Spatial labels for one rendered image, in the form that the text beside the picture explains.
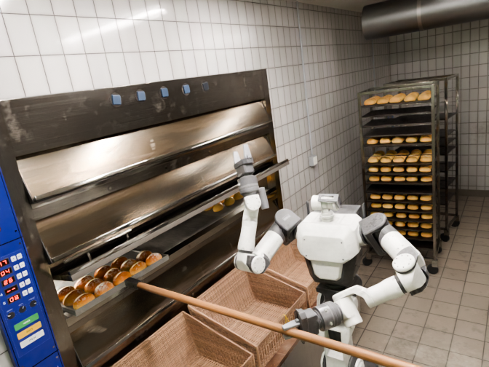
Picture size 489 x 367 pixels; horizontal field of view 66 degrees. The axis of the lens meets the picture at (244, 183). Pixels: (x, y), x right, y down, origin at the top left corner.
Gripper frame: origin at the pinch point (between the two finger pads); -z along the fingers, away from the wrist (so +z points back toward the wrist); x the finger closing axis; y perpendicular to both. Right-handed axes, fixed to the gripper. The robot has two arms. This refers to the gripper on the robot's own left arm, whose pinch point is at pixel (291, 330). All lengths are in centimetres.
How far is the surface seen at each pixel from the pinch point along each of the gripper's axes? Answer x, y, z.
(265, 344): 50, 57, 9
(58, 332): 5, 57, -81
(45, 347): 6, 50, -85
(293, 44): -107, 191, 118
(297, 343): 64, 65, 31
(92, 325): 13, 67, -69
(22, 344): -1, 46, -91
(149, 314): 24, 79, -44
